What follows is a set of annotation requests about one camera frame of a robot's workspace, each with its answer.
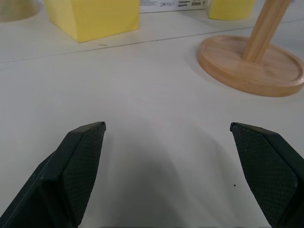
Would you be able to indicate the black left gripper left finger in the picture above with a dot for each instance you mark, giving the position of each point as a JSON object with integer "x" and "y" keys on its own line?
{"x": 66, "y": 175}

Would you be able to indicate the white labelled box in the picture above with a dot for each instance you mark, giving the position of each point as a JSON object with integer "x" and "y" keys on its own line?
{"x": 172, "y": 4}

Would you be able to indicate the beige round object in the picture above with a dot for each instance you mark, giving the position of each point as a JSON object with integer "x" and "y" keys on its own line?
{"x": 16, "y": 9}

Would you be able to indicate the wooden stand with round base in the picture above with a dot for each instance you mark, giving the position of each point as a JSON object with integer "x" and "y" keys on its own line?
{"x": 255, "y": 63}

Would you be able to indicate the large yellow foam block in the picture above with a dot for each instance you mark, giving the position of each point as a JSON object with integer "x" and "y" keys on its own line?
{"x": 95, "y": 16}

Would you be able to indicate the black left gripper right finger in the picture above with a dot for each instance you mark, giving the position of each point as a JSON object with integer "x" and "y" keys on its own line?
{"x": 270, "y": 171}

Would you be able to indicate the small yellow foam block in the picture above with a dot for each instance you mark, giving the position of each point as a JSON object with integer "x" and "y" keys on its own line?
{"x": 229, "y": 9}

